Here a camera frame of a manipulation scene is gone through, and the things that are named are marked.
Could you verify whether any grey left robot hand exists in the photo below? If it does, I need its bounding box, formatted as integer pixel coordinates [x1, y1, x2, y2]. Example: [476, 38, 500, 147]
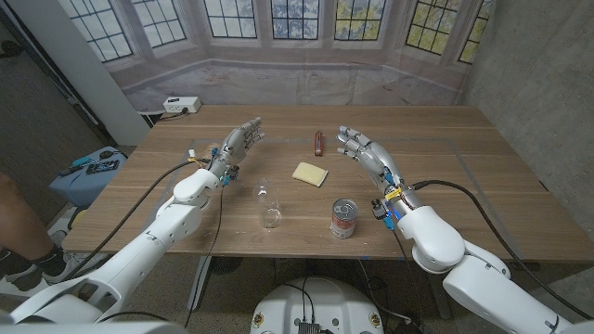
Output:
[209, 115, 266, 181]

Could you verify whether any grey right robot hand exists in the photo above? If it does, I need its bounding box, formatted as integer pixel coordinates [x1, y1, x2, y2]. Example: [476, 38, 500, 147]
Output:
[335, 124, 421, 219]

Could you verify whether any clear glass cup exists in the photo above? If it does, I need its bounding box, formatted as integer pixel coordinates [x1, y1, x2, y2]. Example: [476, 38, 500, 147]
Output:
[252, 178, 283, 229]

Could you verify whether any yellow sponge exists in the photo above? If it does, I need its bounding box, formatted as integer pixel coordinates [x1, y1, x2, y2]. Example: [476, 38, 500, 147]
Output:
[291, 161, 329, 188]

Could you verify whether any red and white tin can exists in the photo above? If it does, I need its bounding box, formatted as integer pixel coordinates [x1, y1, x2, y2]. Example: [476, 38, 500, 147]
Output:
[329, 198, 360, 240]

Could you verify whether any white power strip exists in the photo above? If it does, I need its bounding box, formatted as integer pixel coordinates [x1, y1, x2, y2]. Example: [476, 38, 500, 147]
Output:
[162, 96, 202, 115]

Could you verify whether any printed window backdrop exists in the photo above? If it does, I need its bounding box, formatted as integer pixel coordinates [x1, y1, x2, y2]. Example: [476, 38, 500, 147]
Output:
[58, 0, 496, 112]

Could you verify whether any black floor fan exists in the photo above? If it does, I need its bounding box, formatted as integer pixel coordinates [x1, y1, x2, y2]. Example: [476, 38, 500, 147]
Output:
[211, 256, 245, 276]

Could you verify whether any black flat electronic device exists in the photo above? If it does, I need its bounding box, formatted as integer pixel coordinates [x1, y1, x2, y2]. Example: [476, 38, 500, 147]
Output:
[85, 160, 120, 175]

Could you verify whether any grey metal table leg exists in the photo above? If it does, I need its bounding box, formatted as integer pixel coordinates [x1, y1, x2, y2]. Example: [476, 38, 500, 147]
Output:
[422, 271, 454, 320]
[187, 255, 213, 312]

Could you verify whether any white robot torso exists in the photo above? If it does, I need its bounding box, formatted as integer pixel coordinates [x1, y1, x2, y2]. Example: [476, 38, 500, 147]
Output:
[250, 276, 385, 334]

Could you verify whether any grey and black sneaker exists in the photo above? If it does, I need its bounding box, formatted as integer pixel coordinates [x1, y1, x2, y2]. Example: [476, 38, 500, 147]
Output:
[0, 250, 94, 293]

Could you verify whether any person's bare leg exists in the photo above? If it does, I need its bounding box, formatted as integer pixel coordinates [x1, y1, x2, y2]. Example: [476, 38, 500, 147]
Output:
[0, 171, 55, 263]

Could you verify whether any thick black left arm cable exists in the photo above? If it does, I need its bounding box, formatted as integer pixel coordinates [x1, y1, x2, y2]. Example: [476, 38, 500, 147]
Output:
[59, 159, 211, 284]

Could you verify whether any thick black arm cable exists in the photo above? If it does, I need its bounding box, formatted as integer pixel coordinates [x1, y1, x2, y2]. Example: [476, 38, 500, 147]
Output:
[59, 159, 211, 284]
[411, 178, 594, 321]

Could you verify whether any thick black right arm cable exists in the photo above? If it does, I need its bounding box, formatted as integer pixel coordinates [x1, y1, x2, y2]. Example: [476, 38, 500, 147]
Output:
[411, 178, 594, 321]

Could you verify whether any black power strip cord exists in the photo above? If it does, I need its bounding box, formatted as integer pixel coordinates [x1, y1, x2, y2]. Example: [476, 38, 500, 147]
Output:
[157, 107, 189, 122]

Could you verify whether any thin black left wrist cable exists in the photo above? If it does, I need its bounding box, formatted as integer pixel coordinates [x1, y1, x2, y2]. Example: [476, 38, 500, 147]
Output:
[183, 185, 225, 328]

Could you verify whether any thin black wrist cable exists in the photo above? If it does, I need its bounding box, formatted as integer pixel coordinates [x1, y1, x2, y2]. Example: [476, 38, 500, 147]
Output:
[183, 185, 225, 328]
[391, 225, 410, 262]

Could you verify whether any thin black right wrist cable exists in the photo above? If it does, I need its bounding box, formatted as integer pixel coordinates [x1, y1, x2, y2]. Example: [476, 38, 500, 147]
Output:
[391, 225, 410, 262]

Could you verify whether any teal handled tool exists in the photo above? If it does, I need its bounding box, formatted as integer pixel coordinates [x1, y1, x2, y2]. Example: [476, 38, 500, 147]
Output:
[58, 156, 94, 177]

